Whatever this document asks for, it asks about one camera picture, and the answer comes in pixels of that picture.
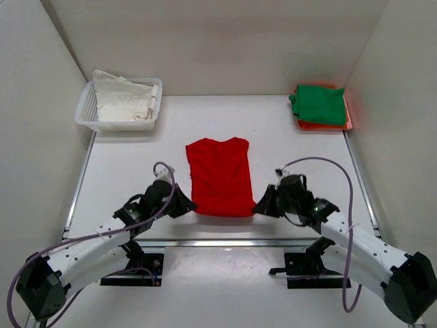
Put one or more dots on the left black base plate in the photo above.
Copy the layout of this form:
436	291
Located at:
145	271

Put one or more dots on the folded green t-shirt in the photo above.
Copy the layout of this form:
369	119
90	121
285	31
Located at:
319	106

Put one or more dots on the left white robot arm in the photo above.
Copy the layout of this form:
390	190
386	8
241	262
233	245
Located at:
47	282

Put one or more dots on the crumpled white t-shirt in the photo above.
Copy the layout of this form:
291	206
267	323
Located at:
120	100

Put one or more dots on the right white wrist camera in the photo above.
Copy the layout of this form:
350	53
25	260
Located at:
281	173

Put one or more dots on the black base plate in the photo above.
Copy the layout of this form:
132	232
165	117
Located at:
145	271
304	271

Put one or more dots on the white plastic basket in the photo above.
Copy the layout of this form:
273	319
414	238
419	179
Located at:
87	112

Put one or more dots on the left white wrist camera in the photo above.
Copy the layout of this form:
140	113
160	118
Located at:
166	175

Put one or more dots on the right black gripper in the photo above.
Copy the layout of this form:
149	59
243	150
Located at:
265	206

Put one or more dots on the red t-shirt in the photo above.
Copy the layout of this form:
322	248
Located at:
220	176

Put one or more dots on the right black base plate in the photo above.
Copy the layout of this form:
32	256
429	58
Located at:
304	271

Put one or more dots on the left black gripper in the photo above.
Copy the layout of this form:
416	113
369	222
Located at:
185	203

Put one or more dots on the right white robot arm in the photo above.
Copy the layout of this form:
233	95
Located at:
406	283

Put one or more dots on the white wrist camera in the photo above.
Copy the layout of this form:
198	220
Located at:
281	173
166	175

